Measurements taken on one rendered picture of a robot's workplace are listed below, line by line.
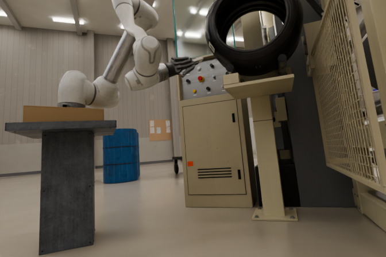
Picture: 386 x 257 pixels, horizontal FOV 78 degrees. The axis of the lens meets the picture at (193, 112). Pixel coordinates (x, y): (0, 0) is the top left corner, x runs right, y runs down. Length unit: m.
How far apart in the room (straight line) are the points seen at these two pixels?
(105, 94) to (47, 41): 11.86
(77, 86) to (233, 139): 1.18
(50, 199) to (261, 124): 1.30
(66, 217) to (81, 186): 0.16
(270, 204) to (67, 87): 1.44
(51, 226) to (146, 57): 1.00
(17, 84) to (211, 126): 11.59
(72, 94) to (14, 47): 12.05
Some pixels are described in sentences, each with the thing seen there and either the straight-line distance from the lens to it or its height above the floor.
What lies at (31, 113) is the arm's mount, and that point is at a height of 0.70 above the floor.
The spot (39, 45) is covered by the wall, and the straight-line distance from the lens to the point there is 13.45.
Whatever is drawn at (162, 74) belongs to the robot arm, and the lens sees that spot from 1.19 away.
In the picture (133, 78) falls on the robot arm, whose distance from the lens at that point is 1.13.
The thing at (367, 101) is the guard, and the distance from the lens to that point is 0.83.
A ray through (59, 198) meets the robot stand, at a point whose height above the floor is 0.26.
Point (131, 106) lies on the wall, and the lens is 12.35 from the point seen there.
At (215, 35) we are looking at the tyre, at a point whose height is 1.11.
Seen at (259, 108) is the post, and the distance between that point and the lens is 1.68.
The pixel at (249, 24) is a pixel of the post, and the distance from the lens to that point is 1.88.
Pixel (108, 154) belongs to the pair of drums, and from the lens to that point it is 4.56.
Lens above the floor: 0.45
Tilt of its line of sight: 9 degrees up
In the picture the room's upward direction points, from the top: 4 degrees counter-clockwise
